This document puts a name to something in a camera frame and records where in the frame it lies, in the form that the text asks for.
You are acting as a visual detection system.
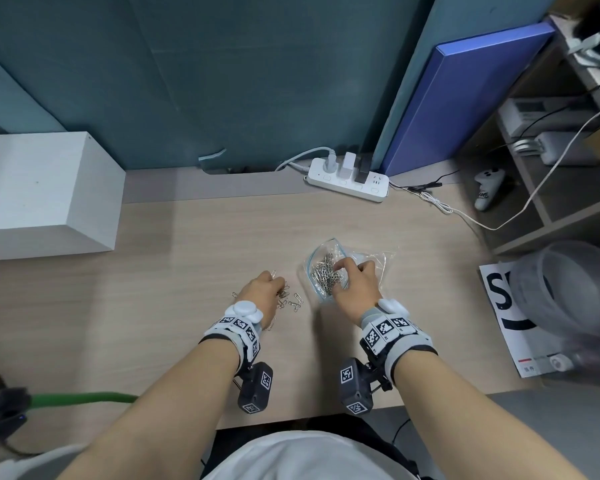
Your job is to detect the person's left hand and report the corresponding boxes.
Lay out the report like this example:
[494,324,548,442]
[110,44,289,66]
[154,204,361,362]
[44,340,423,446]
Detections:
[236,271,287,321]

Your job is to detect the person's right hand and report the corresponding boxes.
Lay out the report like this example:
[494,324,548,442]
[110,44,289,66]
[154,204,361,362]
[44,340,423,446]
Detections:
[331,257,384,323]

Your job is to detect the clear plastic zip bag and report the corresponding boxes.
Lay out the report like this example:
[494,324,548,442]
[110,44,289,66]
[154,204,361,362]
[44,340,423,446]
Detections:
[300,238,399,303]

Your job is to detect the person's right forearm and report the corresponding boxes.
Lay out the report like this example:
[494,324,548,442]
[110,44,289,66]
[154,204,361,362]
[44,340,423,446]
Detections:
[393,349,590,480]

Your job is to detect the person's left forearm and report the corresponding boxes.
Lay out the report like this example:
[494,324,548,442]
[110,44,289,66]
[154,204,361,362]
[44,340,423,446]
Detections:
[55,339,242,480]

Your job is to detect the scattered loose paper clips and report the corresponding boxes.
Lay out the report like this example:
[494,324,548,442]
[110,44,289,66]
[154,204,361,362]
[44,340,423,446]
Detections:
[231,269,307,313]

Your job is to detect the pile of bagged paper clips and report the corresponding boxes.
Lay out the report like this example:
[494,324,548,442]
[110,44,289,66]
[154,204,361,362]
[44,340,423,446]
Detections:
[309,251,350,296]

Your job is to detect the left marker wristband with tracker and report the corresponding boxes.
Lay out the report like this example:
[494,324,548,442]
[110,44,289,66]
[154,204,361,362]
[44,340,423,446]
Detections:
[198,302,264,371]

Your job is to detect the marker wristband with tracker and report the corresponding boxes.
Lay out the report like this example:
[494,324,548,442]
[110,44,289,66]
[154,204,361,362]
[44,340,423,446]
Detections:
[358,298,439,388]
[198,302,264,371]

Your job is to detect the right marker wristband with tracker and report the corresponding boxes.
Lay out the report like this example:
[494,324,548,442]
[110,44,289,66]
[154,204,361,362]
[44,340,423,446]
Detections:
[358,298,439,388]

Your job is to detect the white power strip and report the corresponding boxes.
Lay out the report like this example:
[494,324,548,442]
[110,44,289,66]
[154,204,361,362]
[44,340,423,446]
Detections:
[303,157,390,204]

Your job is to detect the black charger adapter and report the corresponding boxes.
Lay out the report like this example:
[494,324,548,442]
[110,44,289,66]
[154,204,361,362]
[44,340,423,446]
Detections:
[355,153,374,184]

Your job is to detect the person's white shirt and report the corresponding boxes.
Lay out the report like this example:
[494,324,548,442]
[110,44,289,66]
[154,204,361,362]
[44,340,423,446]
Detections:
[199,430,412,480]

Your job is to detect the white printed paper sheet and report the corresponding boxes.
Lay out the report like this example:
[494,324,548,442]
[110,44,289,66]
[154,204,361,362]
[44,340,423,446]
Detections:
[478,261,577,380]

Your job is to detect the white game controller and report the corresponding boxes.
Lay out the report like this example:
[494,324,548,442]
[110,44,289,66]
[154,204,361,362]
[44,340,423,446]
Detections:
[473,167,506,212]

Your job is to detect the blue board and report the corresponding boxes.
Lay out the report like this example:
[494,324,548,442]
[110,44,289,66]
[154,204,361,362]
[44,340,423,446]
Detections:
[379,22,557,178]

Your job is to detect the wooden shelf unit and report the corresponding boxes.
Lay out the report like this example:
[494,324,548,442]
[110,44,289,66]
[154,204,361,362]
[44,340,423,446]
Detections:
[457,14,600,256]

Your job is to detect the translucent plastic container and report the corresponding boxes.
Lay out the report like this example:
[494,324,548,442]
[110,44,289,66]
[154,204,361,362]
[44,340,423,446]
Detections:
[509,240,600,376]

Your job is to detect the white rectangular box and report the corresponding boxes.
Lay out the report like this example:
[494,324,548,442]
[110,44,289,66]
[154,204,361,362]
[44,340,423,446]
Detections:
[0,132,126,262]

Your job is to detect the white flat device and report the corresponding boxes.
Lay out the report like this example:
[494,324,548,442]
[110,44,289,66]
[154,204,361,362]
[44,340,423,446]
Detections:
[497,97,600,139]

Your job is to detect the white power brick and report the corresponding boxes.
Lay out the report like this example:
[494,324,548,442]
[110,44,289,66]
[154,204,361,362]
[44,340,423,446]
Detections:
[534,130,600,167]

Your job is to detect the black device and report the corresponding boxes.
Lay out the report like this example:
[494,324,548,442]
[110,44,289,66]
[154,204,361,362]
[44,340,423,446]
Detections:
[0,370,32,446]

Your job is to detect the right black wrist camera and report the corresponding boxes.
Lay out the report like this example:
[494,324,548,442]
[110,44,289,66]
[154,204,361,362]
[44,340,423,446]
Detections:
[337,358,382,416]

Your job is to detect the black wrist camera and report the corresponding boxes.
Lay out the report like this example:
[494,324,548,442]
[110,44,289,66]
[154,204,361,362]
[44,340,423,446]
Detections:
[237,362,275,416]
[337,358,382,416]

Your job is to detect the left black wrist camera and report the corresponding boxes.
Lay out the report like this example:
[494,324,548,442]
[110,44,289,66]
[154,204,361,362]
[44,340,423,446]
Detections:
[237,362,275,416]

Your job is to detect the white power strip cable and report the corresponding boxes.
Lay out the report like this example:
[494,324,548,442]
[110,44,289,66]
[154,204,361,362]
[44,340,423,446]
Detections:
[273,146,337,172]

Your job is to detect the thin black cable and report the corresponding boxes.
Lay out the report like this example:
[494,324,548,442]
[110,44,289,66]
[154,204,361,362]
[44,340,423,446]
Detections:
[389,170,462,192]

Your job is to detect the thin white cable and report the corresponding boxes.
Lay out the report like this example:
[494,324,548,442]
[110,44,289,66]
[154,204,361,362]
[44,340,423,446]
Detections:
[419,101,600,231]

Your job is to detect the green cable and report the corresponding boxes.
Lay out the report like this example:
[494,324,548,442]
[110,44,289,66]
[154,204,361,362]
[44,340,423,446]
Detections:
[27,391,139,411]

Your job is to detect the white gadget with black strap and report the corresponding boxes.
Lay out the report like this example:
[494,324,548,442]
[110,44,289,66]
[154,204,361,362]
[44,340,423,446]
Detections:
[564,15,600,71]

